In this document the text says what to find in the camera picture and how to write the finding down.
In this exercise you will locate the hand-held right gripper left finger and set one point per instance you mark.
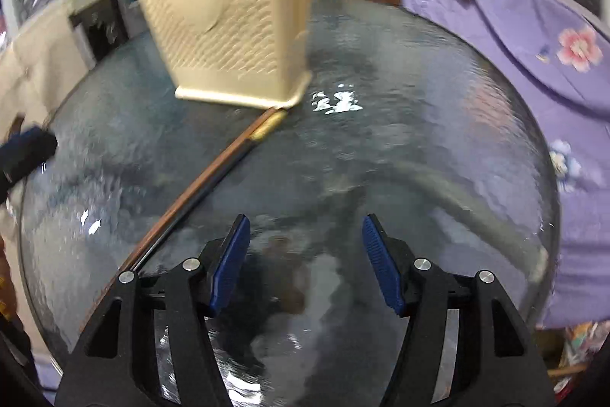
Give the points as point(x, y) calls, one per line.
point(228, 268)

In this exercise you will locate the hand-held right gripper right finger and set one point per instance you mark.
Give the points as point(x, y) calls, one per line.
point(383, 268)

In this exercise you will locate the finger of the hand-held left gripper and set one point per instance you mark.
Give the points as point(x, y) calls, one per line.
point(28, 149)

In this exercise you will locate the beige perforated utensil holder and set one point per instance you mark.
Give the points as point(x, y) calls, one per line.
point(224, 16)

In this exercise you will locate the water dispenser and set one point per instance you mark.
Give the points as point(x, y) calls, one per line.
point(100, 21)

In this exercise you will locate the purple floral cloth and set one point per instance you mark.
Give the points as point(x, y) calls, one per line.
point(562, 125)

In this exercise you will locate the grey table frame tube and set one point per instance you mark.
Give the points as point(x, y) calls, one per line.
point(476, 206)

